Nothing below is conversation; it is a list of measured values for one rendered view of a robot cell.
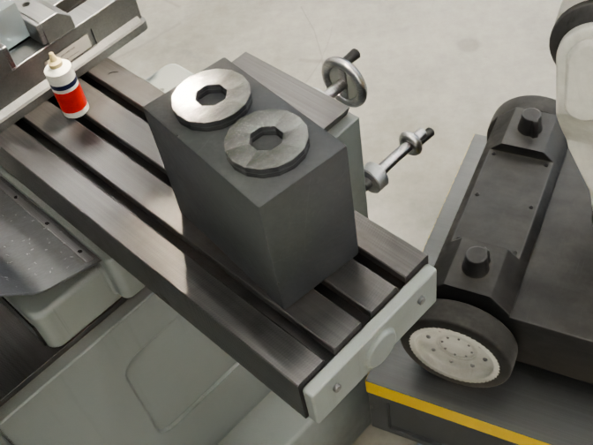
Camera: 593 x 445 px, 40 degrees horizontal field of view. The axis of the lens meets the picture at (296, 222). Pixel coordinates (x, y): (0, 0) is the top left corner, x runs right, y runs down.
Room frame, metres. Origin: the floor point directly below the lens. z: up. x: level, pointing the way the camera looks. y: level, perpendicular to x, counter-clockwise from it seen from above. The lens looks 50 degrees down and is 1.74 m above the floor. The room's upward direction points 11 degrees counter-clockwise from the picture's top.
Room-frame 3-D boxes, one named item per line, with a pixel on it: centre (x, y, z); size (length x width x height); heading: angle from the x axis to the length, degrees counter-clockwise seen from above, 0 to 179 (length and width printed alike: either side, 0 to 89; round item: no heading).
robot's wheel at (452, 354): (0.71, -0.23, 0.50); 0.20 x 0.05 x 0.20; 56
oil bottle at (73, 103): (0.97, 0.29, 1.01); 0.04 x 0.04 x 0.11
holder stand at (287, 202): (0.66, 0.04, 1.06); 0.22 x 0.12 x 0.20; 31
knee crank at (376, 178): (1.15, -0.23, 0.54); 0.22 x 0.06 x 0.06; 128
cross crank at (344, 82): (1.24, -0.12, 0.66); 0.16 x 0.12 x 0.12; 128
